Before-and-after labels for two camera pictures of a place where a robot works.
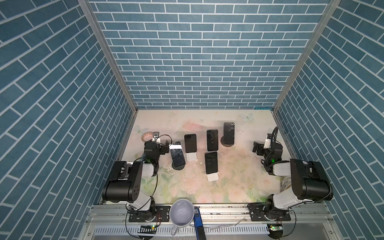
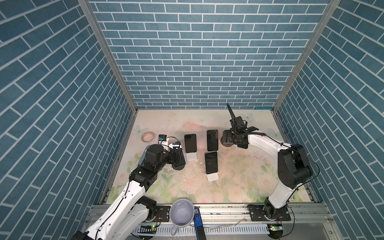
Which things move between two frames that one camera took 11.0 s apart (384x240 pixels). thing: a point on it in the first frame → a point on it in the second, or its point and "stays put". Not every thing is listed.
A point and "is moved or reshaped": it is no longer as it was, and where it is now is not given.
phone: (229, 129) is moved or reshaped
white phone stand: (213, 176) stays put
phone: (190, 142) stays put
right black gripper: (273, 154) → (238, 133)
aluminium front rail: (213, 214) stays put
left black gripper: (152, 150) → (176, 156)
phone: (211, 162) stays put
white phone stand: (191, 157) stays put
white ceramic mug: (181, 213) stays put
